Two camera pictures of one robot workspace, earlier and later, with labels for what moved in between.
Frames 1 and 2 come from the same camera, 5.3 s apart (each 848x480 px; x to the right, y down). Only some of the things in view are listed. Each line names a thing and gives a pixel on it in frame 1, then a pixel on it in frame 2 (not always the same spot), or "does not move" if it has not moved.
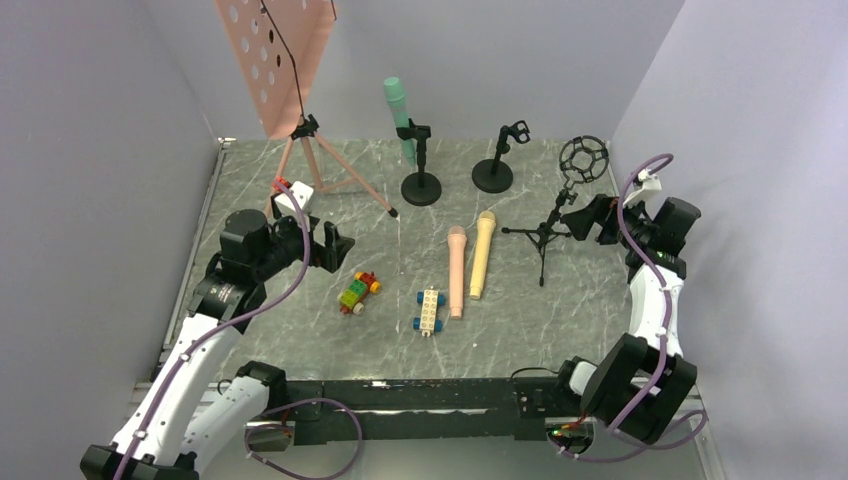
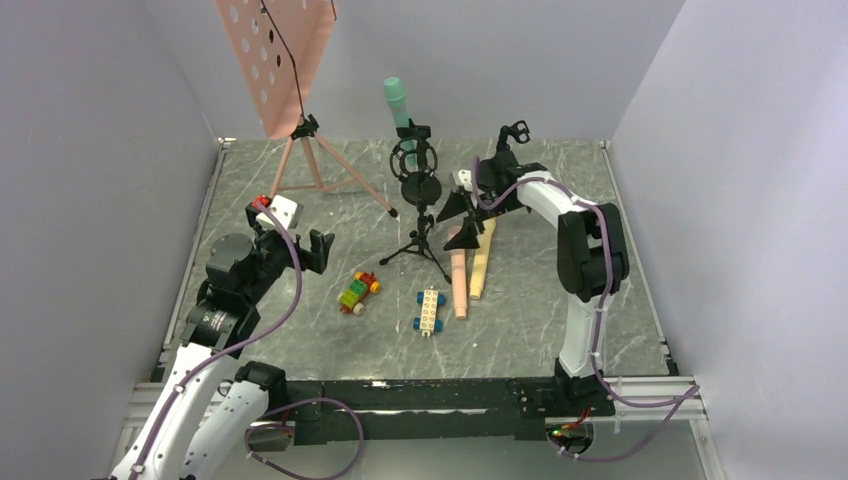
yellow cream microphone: [486, 222] does not move
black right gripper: [608, 221] to [477, 201]
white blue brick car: [429, 299] does not move
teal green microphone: [395, 92] does not move
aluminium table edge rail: [222, 147] does not move
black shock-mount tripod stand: [583, 158] to [414, 159]
